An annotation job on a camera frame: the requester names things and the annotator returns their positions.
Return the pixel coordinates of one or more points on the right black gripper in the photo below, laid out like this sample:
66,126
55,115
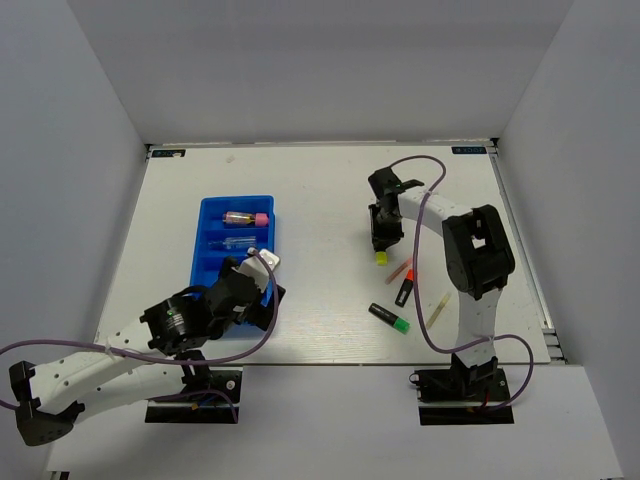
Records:
379,235

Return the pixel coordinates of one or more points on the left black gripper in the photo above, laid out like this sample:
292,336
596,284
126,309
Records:
263,315

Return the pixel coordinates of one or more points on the yellow cap black highlighter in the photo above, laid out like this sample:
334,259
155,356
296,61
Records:
381,257

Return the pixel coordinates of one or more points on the clear spray bottle blue cap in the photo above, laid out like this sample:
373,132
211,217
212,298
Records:
233,243

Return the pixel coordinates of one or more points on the pink cap crayon tube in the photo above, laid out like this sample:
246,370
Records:
242,218

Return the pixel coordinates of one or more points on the green cap black highlighter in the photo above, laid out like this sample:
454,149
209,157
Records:
394,321

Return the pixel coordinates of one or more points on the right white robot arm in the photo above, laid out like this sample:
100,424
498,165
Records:
478,261

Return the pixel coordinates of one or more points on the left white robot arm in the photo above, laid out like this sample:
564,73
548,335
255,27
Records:
156,357

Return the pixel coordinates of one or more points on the slim pink highlighter pen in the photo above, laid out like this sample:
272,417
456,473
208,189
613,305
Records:
398,271

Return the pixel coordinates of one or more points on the orange cap black highlighter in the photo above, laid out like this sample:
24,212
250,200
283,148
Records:
405,289

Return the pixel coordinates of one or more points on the blue compartment tray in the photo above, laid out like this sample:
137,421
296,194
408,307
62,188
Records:
207,263

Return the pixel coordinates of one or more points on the right table corner label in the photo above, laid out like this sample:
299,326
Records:
468,150

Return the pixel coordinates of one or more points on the table corner label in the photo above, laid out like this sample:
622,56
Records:
168,153
468,150

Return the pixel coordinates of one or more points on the left table corner label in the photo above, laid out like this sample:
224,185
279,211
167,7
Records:
168,153

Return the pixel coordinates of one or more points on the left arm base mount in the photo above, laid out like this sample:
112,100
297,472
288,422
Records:
213,400

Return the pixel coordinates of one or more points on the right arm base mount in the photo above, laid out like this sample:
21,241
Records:
441,403

